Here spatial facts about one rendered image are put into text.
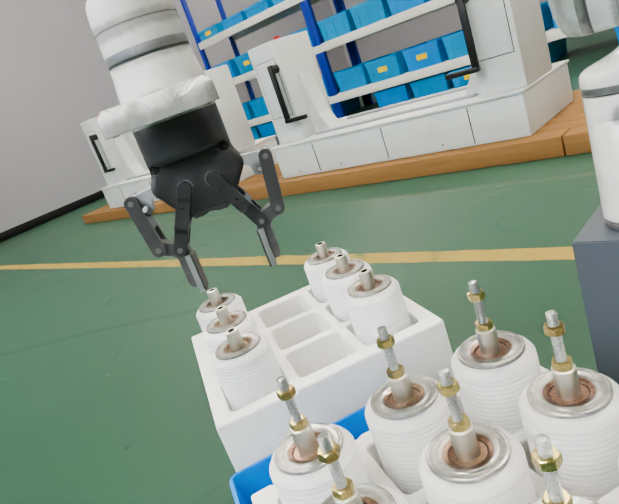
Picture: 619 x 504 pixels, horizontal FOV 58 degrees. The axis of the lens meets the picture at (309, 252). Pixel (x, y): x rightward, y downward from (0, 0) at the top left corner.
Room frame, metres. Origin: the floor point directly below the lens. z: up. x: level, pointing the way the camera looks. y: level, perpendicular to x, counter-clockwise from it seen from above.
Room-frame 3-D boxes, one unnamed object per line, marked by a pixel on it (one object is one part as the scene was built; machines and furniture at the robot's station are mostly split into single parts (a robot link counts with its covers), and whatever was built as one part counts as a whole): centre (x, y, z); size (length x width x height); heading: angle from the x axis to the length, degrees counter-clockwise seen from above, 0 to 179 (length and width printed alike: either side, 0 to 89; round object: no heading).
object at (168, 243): (0.50, 0.12, 0.49); 0.03 x 0.01 x 0.05; 90
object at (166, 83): (0.49, 0.07, 0.64); 0.11 x 0.09 x 0.06; 0
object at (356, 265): (0.98, -0.05, 0.25); 0.08 x 0.08 x 0.01
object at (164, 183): (0.50, 0.07, 0.57); 0.08 x 0.08 x 0.09
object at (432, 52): (5.56, -1.78, 0.36); 0.50 x 0.38 x 0.21; 134
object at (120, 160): (4.37, 0.70, 0.45); 1.61 x 0.57 x 0.74; 43
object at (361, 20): (5.88, -1.47, 0.90); 0.50 x 0.38 x 0.21; 134
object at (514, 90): (2.88, -0.70, 0.45); 1.45 x 0.57 x 0.74; 43
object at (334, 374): (0.96, 0.06, 0.09); 0.39 x 0.39 x 0.18; 12
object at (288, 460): (0.50, 0.07, 0.25); 0.08 x 0.08 x 0.01
